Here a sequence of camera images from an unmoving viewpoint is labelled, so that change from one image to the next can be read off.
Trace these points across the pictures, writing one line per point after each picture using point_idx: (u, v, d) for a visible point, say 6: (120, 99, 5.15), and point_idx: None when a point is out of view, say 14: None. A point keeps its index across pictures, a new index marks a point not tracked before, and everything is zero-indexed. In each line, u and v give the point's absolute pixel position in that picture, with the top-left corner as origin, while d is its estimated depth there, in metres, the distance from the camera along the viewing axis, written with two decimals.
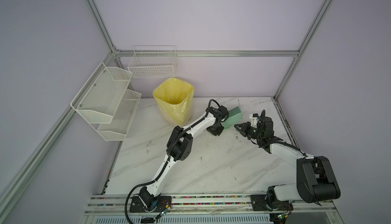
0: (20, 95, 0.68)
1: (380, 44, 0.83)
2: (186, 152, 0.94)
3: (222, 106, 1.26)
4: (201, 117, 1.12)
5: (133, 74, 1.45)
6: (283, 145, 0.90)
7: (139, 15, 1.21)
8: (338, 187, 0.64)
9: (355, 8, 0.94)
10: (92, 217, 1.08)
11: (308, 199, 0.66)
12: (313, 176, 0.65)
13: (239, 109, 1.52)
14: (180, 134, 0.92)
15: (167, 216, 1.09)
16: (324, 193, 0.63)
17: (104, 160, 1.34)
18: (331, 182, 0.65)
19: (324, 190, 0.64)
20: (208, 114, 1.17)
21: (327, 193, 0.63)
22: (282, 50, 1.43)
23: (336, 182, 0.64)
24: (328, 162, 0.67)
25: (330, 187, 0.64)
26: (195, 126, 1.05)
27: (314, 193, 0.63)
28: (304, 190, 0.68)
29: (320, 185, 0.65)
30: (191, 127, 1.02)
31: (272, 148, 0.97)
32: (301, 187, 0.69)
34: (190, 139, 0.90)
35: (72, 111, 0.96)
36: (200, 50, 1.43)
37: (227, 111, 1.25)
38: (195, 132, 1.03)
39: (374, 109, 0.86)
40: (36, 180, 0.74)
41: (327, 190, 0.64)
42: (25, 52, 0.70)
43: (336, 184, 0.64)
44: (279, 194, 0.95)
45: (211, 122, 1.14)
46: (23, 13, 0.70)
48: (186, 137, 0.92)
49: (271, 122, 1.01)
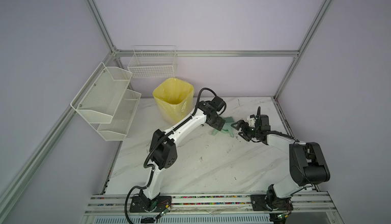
0: (20, 96, 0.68)
1: (380, 44, 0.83)
2: (170, 159, 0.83)
3: (217, 98, 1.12)
4: (188, 117, 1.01)
5: (133, 73, 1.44)
6: (278, 135, 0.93)
7: (139, 15, 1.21)
8: (328, 169, 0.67)
9: (356, 8, 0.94)
10: (92, 217, 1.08)
11: (299, 182, 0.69)
12: (302, 157, 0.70)
13: (231, 118, 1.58)
14: (162, 139, 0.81)
15: (167, 216, 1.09)
16: (312, 172, 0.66)
17: (105, 160, 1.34)
18: (321, 165, 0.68)
19: (314, 170, 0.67)
20: (197, 111, 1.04)
21: (315, 173, 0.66)
22: (283, 49, 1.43)
23: (326, 165, 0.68)
24: (317, 147, 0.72)
25: (319, 169, 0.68)
26: (178, 129, 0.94)
27: (304, 173, 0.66)
28: (295, 172, 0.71)
29: (310, 166, 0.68)
30: (173, 131, 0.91)
31: (269, 140, 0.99)
32: (293, 171, 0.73)
34: (172, 146, 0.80)
35: (72, 111, 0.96)
36: (200, 50, 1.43)
37: (223, 102, 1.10)
38: (179, 136, 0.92)
39: (374, 109, 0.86)
40: (35, 181, 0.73)
41: (317, 170, 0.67)
42: (25, 52, 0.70)
43: (326, 167, 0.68)
44: (278, 191, 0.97)
45: (201, 120, 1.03)
46: (23, 14, 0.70)
48: (168, 143, 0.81)
49: (267, 117, 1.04)
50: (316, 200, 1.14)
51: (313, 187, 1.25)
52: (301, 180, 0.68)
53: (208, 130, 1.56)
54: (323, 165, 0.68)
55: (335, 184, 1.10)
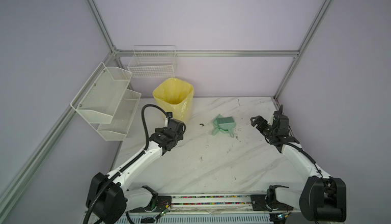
0: (19, 96, 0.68)
1: (380, 43, 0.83)
2: (114, 211, 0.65)
3: (173, 122, 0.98)
4: (139, 151, 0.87)
5: (133, 74, 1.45)
6: (297, 151, 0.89)
7: (139, 15, 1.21)
8: (345, 212, 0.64)
9: (356, 7, 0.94)
10: (92, 217, 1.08)
11: (308, 216, 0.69)
12: (320, 197, 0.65)
13: (231, 118, 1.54)
14: (103, 186, 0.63)
15: (167, 216, 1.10)
16: (329, 214, 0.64)
17: (105, 160, 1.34)
18: (339, 206, 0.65)
19: (330, 213, 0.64)
20: (152, 144, 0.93)
21: (332, 216, 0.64)
22: (283, 50, 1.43)
23: (344, 208, 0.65)
24: (342, 187, 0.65)
25: (335, 210, 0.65)
26: (127, 168, 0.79)
27: (315, 212, 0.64)
28: (306, 207, 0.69)
29: (327, 206, 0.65)
30: (119, 172, 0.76)
31: (283, 150, 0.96)
32: (303, 203, 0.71)
34: (117, 192, 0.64)
35: (72, 111, 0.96)
36: (200, 50, 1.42)
37: (179, 127, 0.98)
38: (128, 177, 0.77)
39: (375, 109, 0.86)
40: (35, 180, 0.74)
41: (332, 211, 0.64)
42: (25, 52, 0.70)
43: (343, 210, 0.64)
44: (279, 195, 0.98)
45: (156, 154, 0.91)
46: (23, 13, 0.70)
48: (112, 189, 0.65)
49: (287, 120, 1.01)
50: None
51: None
52: (310, 216, 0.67)
53: (208, 130, 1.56)
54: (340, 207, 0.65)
55: None
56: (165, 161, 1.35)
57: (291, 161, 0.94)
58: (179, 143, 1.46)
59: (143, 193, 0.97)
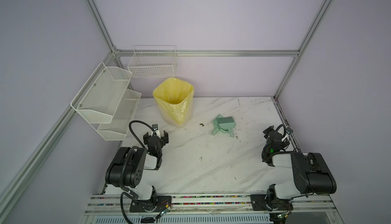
0: (19, 95, 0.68)
1: (380, 44, 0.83)
2: (139, 171, 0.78)
3: (151, 144, 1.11)
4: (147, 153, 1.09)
5: (133, 74, 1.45)
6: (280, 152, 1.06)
7: (139, 16, 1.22)
8: (334, 181, 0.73)
9: (356, 7, 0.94)
10: (92, 217, 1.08)
11: (304, 190, 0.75)
12: (306, 167, 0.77)
13: (232, 118, 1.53)
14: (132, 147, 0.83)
15: (167, 216, 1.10)
16: (319, 184, 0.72)
17: (105, 160, 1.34)
18: (327, 176, 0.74)
19: (320, 182, 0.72)
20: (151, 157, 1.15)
21: (323, 183, 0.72)
22: (283, 50, 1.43)
23: (331, 177, 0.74)
24: (321, 159, 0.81)
25: (325, 179, 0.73)
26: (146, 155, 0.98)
27: (310, 184, 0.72)
28: (300, 182, 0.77)
29: (315, 175, 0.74)
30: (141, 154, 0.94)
31: (274, 162, 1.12)
32: (298, 180, 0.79)
34: (143, 149, 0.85)
35: (72, 111, 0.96)
36: (200, 50, 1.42)
37: (157, 142, 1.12)
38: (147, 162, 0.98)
39: (374, 108, 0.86)
40: (36, 180, 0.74)
41: (323, 179, 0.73)
42: (24, 51, 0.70)
43: (331, 178, 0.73)
44: (279, 191, 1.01)
45: (152, 166, 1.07)
46: (23, 13, 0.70)
48: (138, 149, 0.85)
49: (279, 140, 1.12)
50: (316, 199, 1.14)
51: None
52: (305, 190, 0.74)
53: (208, 130, 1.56)
54: (328, 174, 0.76)
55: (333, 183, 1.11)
56: (165, 160, 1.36)
57: (281, 164, 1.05)
58: (179, 143, 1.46)
59: (145, 188, 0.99)
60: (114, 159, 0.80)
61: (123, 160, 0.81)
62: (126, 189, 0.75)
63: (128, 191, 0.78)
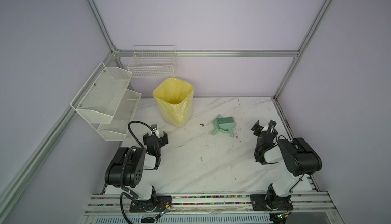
0: (19, 95, 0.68)
1: (380, 44, 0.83)
2: (138, 170, 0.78)
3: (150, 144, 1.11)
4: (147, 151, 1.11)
5: (133, 74, 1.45)
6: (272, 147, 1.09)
7: (139, 15, 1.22)
8: (319, 159, 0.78)
9: (356, 7, 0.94)
10: (92, 217, 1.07)
11: (296, 172, 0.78)
12: (293, 149, 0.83)
13: (232, 118, 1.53)
14: (130, 147, 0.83)
15: (167, 216, 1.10)
16: (308, 162, 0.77)
17: (105, 160, 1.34)
18: (313, 155, 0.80)
19: (309, 161, 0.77)
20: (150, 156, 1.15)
21: (311, 161, 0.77)
22: (283, 50, 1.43)
23: (317, 155, 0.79)
24: (305, 141, 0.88)
25: (312, 158, 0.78)
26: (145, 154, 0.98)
27: (299, 163, 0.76)
28: (290, 164, 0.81)
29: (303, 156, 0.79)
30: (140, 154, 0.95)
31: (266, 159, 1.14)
32: (288, 164, 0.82)
34: (142, 148, 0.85)
35: (72, 111, 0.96)
36: (200, 50, 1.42)
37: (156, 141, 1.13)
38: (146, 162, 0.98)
39: (374, 108, 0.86)
40: (36, 180, 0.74)
41: (310, 158, 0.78)
42: (24, 52, 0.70)
43: (317, 157, 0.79)
44: (277, 189, 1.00)
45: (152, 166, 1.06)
46: (23, 14, 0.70)
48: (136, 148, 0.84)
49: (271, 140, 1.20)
50: (316, 200, 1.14)
51: (313, 187, 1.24)
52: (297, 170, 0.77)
53: (208, 130, 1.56)
54: (312, 152, 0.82)
55: (333, 183, 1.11)
56: (165, 160, 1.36)
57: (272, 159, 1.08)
58: (179, 143, 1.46)
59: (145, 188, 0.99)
60: (113, 160, 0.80)
61: (123, 160, 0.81)
62: (126, 189, 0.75)
63: (128, 191, 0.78)
